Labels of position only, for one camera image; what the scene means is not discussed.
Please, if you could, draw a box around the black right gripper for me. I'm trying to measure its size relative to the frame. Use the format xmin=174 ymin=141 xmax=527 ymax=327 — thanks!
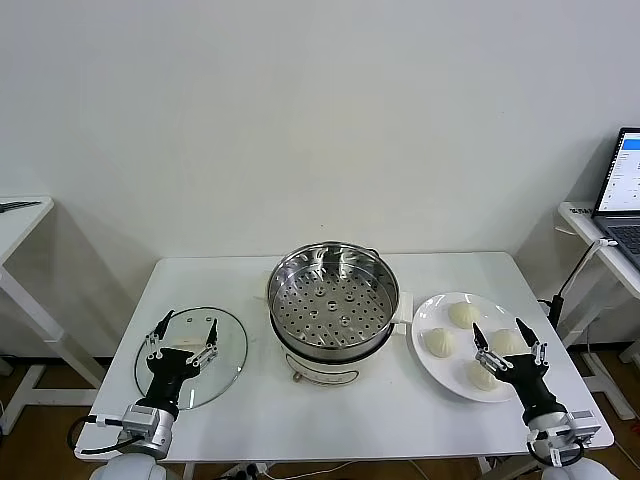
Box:
xmin=471 ymin=317 xmax=559 ymax=424

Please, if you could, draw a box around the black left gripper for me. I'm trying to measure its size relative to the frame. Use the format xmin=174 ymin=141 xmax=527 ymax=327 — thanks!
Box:
xmin=143 ymin=309 xmax=221 ymax=417

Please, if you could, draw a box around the white steamed baozi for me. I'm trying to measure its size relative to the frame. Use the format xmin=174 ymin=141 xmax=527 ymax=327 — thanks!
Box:
xmin=447 ymin=301 xmax=482 ymax=330
xmin=422 ymin=327 xmax=459 ymax=359
xmin=464 ymin=358 xmax=504 ymax=392
xmin=487 ymin=327 xmax=526 ymax=359

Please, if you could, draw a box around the round glass pot lid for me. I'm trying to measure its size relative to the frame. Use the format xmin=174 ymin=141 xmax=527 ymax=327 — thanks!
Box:
xmin=133 ymin=306 xmax=250 ymax=411

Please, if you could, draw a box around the stainless steel steamer basket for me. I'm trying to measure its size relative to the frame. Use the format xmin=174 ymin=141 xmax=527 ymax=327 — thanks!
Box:
xmin=266 ymin=241 xmax=402 ymax=351

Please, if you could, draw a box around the white round plate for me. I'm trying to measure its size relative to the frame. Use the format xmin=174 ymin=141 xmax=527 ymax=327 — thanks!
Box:
xmin=410 ymin=291 xmax=540 ymax=404

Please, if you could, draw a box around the white side table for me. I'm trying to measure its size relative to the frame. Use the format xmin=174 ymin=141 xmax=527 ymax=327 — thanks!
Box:
xmin=557 ymin=199 xmax=640 ymax=421
xmin=0 ymin=195 xmax=106 ymax=436

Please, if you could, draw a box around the white electric cooker pot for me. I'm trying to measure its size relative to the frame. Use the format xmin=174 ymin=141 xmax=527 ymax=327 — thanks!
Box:
xmin=253 ymin=287 xmax=415 ymax=386

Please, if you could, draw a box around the white power strip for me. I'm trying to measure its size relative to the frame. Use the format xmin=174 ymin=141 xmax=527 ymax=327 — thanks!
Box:
xmin=218 ymin=462 xmax=271 ymax=480

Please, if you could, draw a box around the grey open laptop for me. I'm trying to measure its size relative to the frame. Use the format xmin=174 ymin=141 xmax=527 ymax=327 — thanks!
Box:
xmin=591 ymin=127 xmax=640 ymax=274

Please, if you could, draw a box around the dark grey flat device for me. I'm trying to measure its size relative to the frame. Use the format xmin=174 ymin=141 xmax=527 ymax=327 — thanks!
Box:
xmin=0 ymin=199 xmax=42 ymax=214

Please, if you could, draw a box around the black power cable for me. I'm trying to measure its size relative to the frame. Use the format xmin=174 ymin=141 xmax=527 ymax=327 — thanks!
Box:
xmin=537 ymin=259 xmax=594 ymax=341

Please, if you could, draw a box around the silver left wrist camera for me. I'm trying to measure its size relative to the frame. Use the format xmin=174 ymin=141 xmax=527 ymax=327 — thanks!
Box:
xmin=122 ymin=403 xmax=160 ymax=437

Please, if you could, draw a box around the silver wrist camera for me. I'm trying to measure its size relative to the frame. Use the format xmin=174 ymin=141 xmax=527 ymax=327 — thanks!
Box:
xmin=547 ymin=408 xmax=604 ymax=469
xmin=122 ymin=403 xmax=160 ymax=437

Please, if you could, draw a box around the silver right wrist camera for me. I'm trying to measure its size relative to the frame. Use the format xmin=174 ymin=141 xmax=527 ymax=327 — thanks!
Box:
xmin=547 ymin=408 xmax=604 ymax=469

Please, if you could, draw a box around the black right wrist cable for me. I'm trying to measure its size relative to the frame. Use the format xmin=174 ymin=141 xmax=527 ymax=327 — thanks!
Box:
xmin=526 ymin=434 xmax=551 ymax=469

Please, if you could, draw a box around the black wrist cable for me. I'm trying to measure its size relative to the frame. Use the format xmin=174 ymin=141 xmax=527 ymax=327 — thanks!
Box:
xmin=68 ymin=414 xmax=146 ymax=457
xmin=526 ymin=434 xmax=551 ymax=469

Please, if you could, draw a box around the white laptop cable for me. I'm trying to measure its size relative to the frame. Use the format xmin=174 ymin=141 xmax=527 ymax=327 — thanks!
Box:
xmin=574 ymin=237 xmax=620 ymax=281

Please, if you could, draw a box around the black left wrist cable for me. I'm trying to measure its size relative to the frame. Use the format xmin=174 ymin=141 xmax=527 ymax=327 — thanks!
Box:
xmin=68 ymin=414 xmax=146 ymax=457

